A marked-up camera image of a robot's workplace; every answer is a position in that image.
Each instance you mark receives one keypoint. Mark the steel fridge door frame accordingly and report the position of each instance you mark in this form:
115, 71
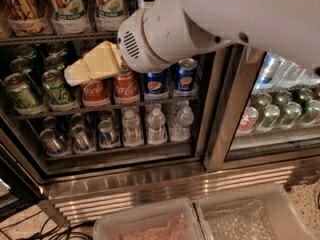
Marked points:
228, 149

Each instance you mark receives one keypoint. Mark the right clear plastic bin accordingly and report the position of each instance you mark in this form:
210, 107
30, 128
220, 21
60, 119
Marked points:
260, 212

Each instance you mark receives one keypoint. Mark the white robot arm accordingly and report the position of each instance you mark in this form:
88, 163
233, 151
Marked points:
156, 37

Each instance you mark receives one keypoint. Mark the front right Coca-Cola can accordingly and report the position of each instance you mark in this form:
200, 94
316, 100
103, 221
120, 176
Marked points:
125, 83

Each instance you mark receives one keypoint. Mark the left clear plastic bin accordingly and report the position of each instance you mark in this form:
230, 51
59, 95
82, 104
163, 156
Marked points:
168, 220

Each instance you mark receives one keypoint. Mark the front left Red Bull can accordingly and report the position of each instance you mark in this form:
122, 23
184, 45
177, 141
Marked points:
53, 144

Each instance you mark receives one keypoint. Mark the clear plastic bin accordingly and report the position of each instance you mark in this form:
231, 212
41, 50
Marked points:
168, 220
260, 212

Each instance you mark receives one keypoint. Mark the front middle Red Bull can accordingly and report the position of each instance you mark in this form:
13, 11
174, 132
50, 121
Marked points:
81, 139

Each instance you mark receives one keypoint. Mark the right water bottle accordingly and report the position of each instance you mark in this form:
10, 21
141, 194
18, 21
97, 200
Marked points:
182, 124

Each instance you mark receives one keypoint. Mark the front left green can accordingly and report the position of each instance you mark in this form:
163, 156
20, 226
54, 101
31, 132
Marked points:
22, 91

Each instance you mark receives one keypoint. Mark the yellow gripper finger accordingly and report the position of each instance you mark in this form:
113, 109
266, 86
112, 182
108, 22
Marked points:
103, 61
77, 73

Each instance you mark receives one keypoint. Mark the coca-cola can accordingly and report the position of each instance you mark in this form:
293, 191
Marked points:
125, 83
94, 91

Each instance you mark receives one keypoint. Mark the front left Coca-Cola can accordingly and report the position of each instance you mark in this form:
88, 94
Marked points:
94, 91

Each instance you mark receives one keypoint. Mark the front right Pepsi can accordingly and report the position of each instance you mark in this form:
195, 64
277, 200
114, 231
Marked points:
185, 75

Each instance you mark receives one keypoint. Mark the gold tall can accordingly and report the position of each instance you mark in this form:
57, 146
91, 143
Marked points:
28, 11

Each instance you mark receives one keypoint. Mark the water bottle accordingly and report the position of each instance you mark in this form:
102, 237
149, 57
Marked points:
156, 127
132, 129
182, 124

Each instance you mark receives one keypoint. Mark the white green 7up can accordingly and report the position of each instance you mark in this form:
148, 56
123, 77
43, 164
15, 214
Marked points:
111, 8

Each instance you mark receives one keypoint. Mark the middle water bottle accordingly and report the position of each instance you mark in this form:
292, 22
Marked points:
156, 127

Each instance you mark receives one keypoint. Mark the pepsi can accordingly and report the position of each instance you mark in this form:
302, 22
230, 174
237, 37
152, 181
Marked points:
185, 75
155, 83

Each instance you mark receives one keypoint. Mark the front left Pepsi can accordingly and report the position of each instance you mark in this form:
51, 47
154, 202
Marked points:
155, 83

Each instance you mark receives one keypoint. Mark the left water bottle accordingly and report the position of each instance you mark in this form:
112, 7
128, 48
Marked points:
132, 129

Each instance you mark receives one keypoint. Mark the left white 7up can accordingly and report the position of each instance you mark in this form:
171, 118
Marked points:
67, 10

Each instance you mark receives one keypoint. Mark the front right green can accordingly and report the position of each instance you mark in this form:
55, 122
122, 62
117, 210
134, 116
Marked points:
56, 87

